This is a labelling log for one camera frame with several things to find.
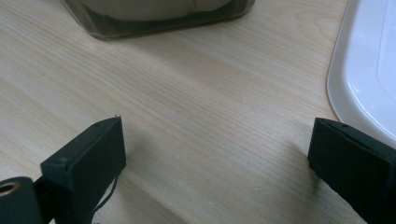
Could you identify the clear brown storage box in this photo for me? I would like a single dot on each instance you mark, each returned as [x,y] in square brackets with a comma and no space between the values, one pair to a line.
[124,29]

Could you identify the white box lid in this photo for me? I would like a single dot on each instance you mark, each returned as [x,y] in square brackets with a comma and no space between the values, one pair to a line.
[361,68]

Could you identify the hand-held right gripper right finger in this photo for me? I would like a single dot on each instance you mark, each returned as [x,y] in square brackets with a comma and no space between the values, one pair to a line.
[358,168]

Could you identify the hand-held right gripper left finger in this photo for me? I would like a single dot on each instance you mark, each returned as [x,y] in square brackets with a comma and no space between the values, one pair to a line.
[84,165]

